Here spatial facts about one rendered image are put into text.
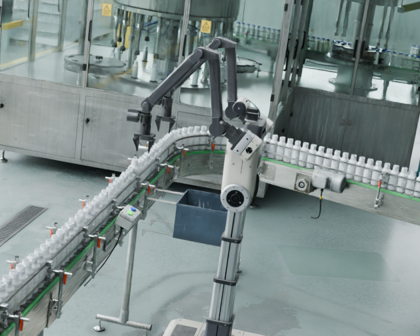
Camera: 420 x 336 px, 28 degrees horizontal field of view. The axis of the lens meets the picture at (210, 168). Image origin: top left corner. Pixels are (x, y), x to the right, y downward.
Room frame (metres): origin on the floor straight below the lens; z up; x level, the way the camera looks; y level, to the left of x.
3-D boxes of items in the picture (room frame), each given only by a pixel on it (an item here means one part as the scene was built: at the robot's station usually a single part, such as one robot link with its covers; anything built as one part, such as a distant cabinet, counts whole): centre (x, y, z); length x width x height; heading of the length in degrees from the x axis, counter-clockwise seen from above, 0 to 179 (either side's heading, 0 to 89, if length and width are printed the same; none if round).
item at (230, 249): (4.32, -0.17, 0.73); 0.11 x 0.11 x 0.40; 81
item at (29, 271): (3.12, 0.68, 1.08); 0.06 x 0.06 x 0.17
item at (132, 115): (4.18, 0.40, 1.59); 0.12 x 0.09 x 0.12; 82
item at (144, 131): (4.17, 0.36, 1.50); 0.10 x 0.07 x 0.07; 80
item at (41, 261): (3.24, 0.66, 1.08); 0.06 x 0.06 x 0.17
